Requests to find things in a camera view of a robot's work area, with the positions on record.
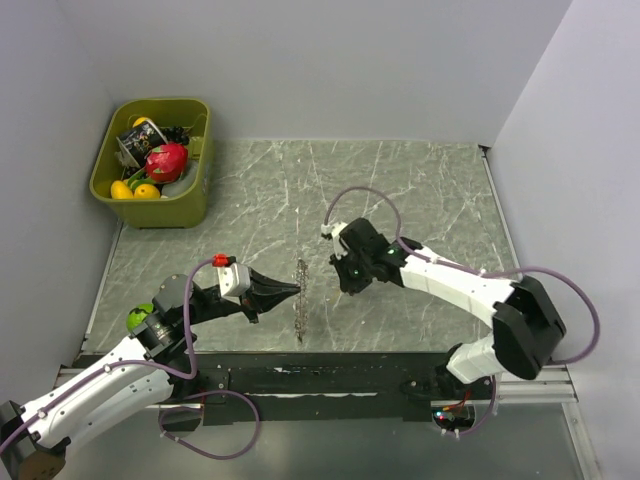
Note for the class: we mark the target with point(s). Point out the red dragon fruit toy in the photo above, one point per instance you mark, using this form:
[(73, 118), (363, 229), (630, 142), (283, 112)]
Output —
[(165, 163)]

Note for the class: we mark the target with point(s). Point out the yellow mango toy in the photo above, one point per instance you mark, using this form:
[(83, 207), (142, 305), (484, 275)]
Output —
[(146, 192)]

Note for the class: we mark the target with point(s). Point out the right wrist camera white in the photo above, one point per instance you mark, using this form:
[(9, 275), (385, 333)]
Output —
[(331, 231)]

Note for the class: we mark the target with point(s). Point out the black printed paper cup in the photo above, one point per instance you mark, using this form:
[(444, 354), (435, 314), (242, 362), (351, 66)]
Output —
[(136, 144)]

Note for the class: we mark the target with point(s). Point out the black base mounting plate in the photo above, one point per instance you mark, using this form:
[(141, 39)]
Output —
[(304, 386)]

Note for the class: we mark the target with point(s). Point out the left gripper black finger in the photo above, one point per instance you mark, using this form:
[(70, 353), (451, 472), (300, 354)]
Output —
[(262, 286), (265, 303)]

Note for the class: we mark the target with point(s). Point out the olive green plastic bin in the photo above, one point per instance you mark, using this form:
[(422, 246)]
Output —
[(183, 203)]

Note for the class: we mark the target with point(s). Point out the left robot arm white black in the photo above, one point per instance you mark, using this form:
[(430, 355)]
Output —
[(152, 363)]

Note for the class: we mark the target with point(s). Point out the green ball toy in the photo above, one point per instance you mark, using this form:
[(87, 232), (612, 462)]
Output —
[(137, 315)]

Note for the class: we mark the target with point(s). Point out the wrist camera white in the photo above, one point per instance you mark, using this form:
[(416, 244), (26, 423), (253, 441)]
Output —
[(331, 231), (233, 277)]

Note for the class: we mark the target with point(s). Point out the yellow lemon toy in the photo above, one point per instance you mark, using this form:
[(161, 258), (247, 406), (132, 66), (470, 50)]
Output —
[(119, 190)]

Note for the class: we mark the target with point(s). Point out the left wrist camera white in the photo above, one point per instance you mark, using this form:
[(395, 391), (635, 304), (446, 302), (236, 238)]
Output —
[(233, 277)]

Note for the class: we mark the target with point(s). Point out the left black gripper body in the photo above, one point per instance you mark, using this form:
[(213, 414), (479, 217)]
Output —
[(222, 306)]

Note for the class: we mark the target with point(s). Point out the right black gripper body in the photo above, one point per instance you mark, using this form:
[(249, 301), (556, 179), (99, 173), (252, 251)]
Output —
[(353, 270)]

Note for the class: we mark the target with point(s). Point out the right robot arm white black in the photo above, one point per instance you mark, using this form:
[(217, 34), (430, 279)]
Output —
[(525, 327)]

